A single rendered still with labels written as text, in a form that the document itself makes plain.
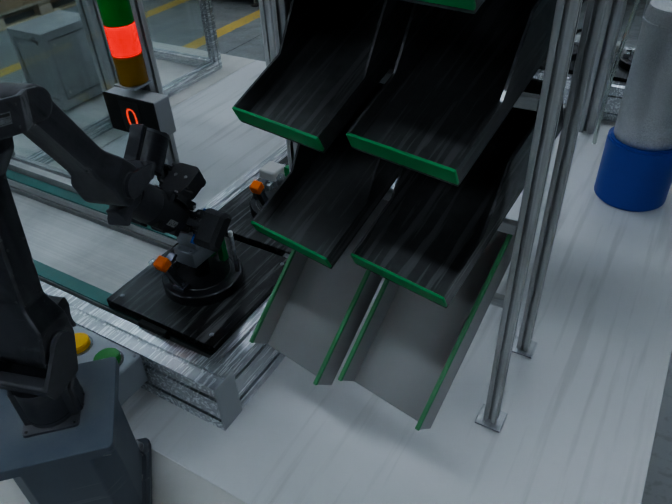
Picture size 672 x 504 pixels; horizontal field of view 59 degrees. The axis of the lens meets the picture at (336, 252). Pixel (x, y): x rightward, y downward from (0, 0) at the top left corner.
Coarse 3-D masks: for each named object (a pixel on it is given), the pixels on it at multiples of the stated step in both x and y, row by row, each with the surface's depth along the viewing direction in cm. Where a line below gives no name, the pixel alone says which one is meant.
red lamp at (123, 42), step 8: (112, 32) 97; (120, 32) 97; (128, 32) 97; (136, 32) 99; (112, 40) 98; (120, 40) 97; (128, 40) 98; (136, 40) 99; (112, 48) 99; (120, 48) 98; (128, 48) 99; (136, 48) 100; (120, 56) 99; (128, 56) 99
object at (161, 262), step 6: (162, 258) 95; (168, 258) 97; (174, 258) 97; (156, 264) 95; (162, 264) 94; (168, 264) 95; (162, 270) 95; (168, 270) 96; (174, 270) 98; (168, 276) 98; (174, 276) 98; (174, 282) 100; (180, 282) 100
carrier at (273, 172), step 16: (272, 176) 131; (240, 192) 129; (272, 192) 124; (224, 208) 124; (240, 208) 124; (256, 208) 120; (240, 224) 119; (240, 240) 117; (256, 240) 115; (272, 240) 115
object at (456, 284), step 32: (512, 128) 76; (480, 160) 75; (512, 160) 65; (416, 192) 76; (448, 192) 75; (480, 192) 73; (512, 192) 69; (384, 224) 75; (416, 224) 74; (448, 224) 72; (480, 224) 71; (352, 256) 72; (384, 256) 73; (416, 256) 71; (448, 256) 70; (416, 288) 67; (448, 288) 66
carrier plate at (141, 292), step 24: (264, 264) 109; (120, 288) 106; (144, 288) 105; (240, 288) 104; (264, 288) 104; (144, 312) 100; (168, 312) 100; (192, 312) 100; (216, 312) 100; (240, 312) 99; (192, 336) 96; (216, 336) 95
